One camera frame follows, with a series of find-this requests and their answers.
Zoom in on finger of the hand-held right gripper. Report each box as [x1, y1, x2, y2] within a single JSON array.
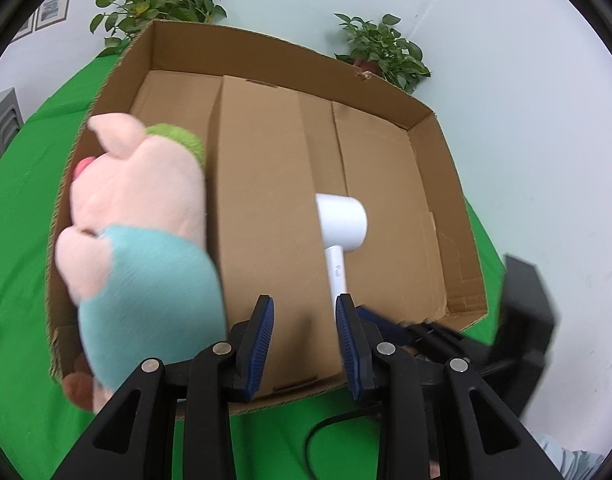
[[357, 306, 422, 350], [406, 321, 492, 368]]

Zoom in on wall of framed certificates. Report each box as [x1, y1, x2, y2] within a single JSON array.
[[8, 0, 78, 44]]

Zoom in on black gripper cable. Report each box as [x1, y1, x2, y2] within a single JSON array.
[[305, 406, 385, 480]]

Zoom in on potted plant with brown pot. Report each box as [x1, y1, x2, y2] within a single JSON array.
[[333, 12, 432, 95]]

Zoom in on person's right forearm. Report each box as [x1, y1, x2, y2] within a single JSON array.
[[532, 432, 605, 480]]

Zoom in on white hair dryer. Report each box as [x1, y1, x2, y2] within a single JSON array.
[[314, 192, 370, 312]]

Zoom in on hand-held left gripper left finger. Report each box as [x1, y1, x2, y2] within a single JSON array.
[[51, 294, 276, 480]]

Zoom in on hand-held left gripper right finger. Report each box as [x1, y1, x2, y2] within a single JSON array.
[[334, 293, 567, 480]]

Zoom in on pink pig plush toy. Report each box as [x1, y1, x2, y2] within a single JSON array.
[[54, 112, 227, 416]]

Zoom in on large cardboard box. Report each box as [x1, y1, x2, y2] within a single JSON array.
[[45, 19, 489, 416]]

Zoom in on grey radiator unit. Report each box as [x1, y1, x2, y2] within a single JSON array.
[[0, 87, 25, 174]]

